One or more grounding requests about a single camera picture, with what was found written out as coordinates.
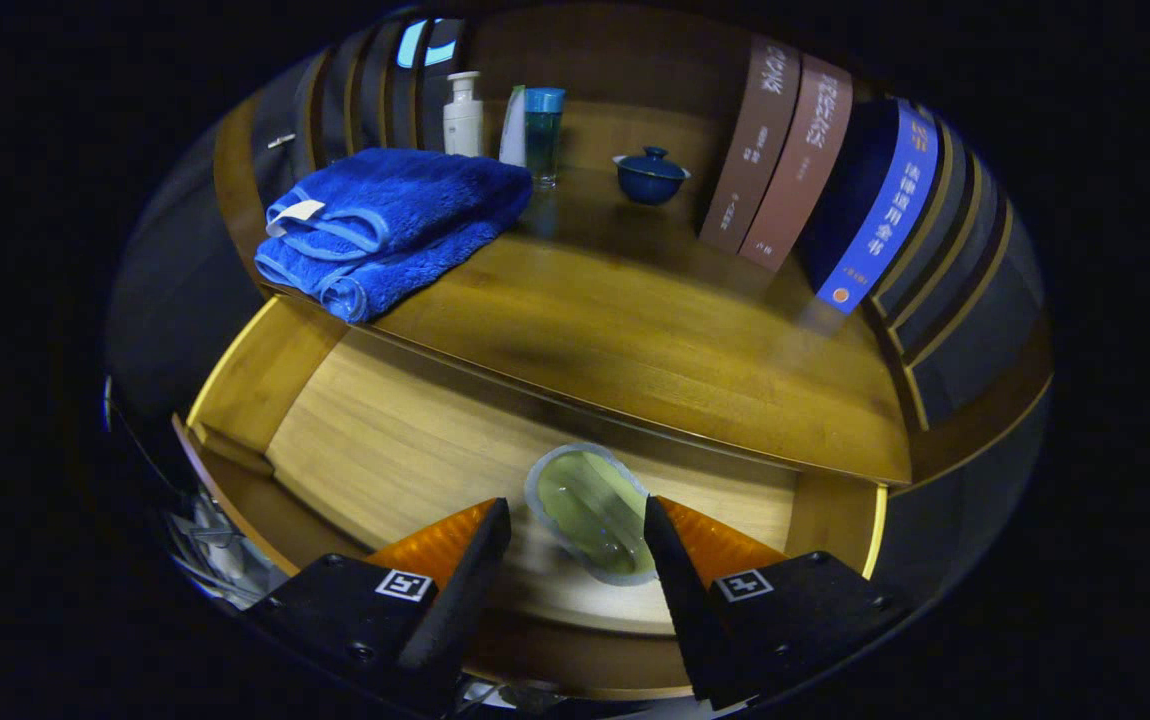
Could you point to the brown wooden cabinet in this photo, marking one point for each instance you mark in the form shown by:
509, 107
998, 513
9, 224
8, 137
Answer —
625, 50

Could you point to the dark brown book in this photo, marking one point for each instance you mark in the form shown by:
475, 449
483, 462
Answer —
750, 150

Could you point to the blue lidded teacup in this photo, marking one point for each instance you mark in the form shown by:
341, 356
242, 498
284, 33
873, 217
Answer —
650, 180

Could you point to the wooden countertop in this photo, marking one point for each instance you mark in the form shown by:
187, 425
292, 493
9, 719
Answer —
635, 330

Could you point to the wooden drawer with black knob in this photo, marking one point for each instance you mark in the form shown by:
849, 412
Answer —
405, 440

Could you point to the white pump bottle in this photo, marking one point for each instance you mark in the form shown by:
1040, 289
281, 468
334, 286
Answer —
463, 125

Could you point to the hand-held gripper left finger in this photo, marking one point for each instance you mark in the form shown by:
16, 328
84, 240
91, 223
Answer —
465, 600

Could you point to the blue folded towel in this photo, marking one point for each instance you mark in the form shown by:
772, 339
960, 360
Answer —
405, 200

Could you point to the small metal clip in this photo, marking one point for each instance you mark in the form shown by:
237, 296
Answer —
281, 141

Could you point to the white and green tube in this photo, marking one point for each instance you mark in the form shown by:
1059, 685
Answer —
512, 130

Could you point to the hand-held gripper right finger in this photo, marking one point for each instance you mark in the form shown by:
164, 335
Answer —
680, 590

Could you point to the blue book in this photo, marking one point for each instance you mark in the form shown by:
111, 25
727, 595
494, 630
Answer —
885, 210

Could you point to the reddish brown book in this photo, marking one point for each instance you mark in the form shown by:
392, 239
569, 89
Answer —
800, 165

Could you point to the green scrubber with white pad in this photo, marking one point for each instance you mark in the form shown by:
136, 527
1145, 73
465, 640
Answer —
585, 505

